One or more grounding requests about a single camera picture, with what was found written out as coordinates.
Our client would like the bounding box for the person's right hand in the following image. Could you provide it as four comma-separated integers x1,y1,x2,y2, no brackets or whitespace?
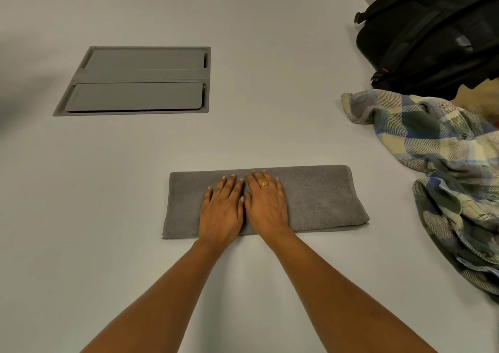
242,170,293,241

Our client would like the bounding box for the person's left hand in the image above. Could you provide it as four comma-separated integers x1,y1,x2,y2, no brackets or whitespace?
198,174,247,249

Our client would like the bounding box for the grey towel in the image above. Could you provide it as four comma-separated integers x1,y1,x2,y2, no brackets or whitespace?
162,164,371,240

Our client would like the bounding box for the plaid flannel shirt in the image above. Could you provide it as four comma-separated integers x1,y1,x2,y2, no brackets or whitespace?
341,89,499,296

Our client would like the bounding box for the black backpack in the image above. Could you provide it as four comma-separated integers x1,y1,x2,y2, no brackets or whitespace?
353,0,499,101

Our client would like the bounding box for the person's left forearm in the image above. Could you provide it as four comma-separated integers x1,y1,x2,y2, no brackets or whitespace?
80,239,231,353

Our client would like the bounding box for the person's right forearm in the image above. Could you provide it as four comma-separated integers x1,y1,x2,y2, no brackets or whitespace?
260,228,438,353

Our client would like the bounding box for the grey table cable box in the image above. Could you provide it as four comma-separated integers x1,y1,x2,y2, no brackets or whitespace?
52,46,212,117

